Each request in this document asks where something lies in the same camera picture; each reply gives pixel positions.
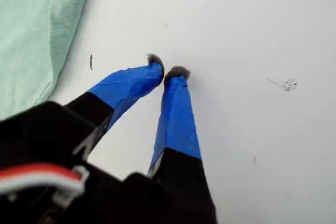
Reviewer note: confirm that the mint green t-shirt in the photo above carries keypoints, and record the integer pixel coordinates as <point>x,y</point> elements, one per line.
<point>31,24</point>

